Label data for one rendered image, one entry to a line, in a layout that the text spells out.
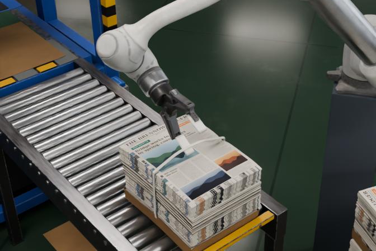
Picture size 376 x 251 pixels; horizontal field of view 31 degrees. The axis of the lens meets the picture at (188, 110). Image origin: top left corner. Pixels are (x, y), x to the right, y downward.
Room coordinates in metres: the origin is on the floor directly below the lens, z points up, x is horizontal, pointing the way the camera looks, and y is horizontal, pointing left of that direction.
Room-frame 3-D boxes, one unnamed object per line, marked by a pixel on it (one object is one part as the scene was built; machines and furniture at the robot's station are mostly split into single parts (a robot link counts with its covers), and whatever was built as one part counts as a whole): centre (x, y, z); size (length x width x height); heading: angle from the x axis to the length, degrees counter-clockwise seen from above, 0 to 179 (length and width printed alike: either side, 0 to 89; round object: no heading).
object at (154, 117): (2.18, 0.10, 0.74); 1.34 x 0.05 x 0.12; 38
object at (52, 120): (2.28, 0.50, 0.77); 0.47 x 0.05 x 0.05; 128
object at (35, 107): (2.39, 0.58, 0.77); 0.47 x 0.05 x 0.05; 128
